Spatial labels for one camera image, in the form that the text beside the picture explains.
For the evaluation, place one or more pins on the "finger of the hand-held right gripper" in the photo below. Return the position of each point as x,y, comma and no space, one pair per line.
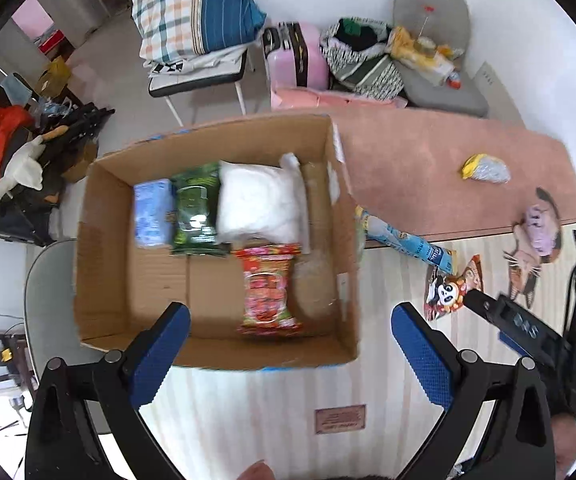
480,305
515,346

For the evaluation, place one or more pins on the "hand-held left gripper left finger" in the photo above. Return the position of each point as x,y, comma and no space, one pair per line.
160,355

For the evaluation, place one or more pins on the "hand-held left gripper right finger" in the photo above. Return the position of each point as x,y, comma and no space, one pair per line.
420,355

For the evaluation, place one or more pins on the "panda print snack packet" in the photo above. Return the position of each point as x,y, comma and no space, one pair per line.
448,292

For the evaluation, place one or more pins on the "brown cardboard box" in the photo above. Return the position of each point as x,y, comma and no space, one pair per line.
133,290

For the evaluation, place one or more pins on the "person's right forearm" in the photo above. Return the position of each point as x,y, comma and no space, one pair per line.
568,442

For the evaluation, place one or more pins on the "white soft packet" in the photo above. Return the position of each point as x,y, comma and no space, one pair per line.
255,205

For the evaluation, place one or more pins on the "person's left hand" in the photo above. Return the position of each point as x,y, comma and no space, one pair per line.
256,471

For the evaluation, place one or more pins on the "cat shaped pouch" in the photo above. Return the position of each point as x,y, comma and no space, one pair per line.
523,265

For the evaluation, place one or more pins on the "purple plush toy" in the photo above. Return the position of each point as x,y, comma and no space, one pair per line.
540,225

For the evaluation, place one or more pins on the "long blue snack packet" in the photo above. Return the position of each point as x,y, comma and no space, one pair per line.
403,239

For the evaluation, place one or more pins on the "brown label patch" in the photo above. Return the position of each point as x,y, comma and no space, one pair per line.
340,419

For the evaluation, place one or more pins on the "grey round chair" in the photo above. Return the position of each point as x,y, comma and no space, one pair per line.
48,300

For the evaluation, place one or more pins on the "red snack packet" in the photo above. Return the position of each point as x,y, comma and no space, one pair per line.
268,290

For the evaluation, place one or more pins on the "striped bed sheet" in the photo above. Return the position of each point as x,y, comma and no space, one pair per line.
268,425

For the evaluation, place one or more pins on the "yellow and clear bag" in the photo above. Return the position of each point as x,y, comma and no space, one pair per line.
488,170

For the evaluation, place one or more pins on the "light blue tissue packet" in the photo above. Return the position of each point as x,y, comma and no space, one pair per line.
153,215

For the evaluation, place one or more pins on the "pink blanket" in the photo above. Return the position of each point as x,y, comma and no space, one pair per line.
418,170

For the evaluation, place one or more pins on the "green wet wipes packet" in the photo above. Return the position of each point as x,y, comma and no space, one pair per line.
195,207

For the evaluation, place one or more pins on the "clear plastic bag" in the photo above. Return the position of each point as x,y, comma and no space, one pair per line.
293,165

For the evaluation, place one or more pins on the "white goose plush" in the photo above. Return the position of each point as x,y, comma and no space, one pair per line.
23,167

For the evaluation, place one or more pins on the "black tripod pile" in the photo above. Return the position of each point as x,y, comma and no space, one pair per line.
75,127

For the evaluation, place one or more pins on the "pink folded cloth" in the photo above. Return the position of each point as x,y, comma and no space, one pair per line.
328,97

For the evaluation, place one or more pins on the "yellow snack bags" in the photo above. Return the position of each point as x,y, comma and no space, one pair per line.
418,50

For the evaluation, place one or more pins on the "patterned bag with clothes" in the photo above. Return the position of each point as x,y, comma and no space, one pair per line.
363,65

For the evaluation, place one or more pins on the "white chair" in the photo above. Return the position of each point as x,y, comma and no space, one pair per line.
198,80

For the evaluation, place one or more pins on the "brown paper bag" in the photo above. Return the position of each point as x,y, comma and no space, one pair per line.
54,76

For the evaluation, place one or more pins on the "pink suitcase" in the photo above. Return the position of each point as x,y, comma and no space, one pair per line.
308,60

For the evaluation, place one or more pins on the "grey cushioned chair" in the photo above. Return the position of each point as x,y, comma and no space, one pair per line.
438,5

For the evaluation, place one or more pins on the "red box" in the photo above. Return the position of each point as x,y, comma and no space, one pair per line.
50,41

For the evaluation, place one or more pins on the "plaid pillow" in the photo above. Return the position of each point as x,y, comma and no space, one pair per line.
168,10

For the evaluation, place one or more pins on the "blue striped pillow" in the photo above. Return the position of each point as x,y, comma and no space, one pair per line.
225,5

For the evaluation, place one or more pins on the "wall socket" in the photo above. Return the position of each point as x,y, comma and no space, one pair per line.
488,77

